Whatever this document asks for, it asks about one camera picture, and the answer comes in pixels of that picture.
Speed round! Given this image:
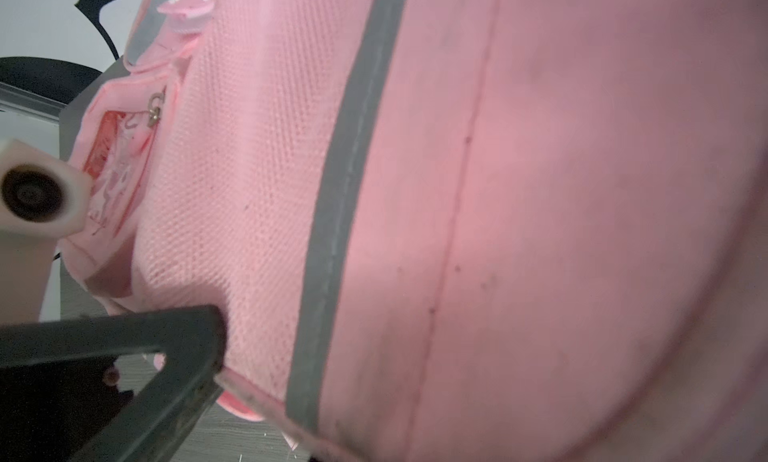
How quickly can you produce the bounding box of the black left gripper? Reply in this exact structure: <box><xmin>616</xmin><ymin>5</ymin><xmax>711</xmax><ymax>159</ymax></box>
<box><xmin>1</xmin><ymin>306</ymin><xmax>226</xmax><ymax>461</ymax></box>

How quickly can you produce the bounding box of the pink student backpack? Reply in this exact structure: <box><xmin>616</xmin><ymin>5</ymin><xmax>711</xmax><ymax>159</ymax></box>
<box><xmin>60</xmin><ymin>0</ymin><xmax>767</xmax><ymax>461</ymax></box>

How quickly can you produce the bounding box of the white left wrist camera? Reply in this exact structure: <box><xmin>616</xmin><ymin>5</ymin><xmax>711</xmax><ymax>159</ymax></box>
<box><xmin>1</xmin><ymin>139</ymin><xmax>92</xmax><ymax>325</ymax></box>

